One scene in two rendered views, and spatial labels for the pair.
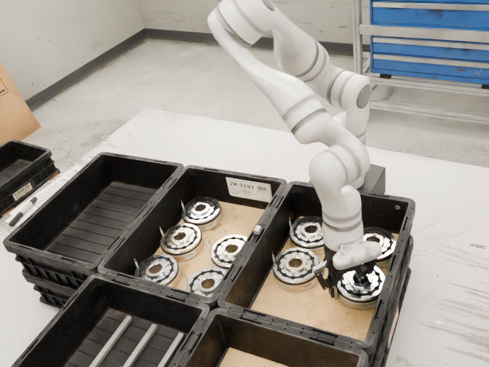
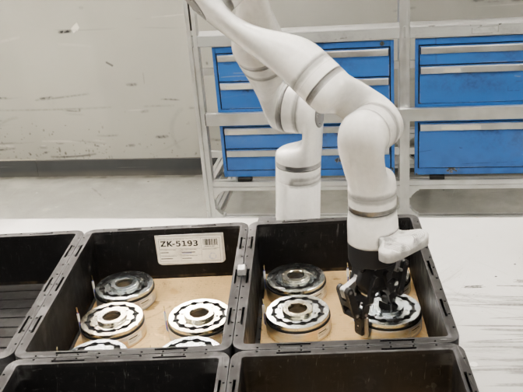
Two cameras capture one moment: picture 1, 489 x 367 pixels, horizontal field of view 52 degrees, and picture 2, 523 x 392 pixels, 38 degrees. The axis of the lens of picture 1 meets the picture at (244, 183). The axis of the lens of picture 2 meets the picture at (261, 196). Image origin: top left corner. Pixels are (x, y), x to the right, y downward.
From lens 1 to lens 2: 0.50 m
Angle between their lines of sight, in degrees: 28
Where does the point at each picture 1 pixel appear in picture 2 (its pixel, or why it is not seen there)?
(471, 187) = (433, 236)
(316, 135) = (342, 93)
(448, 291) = (467, 334)
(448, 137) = not seen: hidden behind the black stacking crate
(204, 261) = (156, 342)
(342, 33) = (161, 145)
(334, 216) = (372, 196)
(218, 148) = not seen: hidden behind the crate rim
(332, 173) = (376, 127)
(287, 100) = (301, 57)
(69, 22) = not seen: outside the picture
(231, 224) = (173, 299)
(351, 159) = (390, 115)
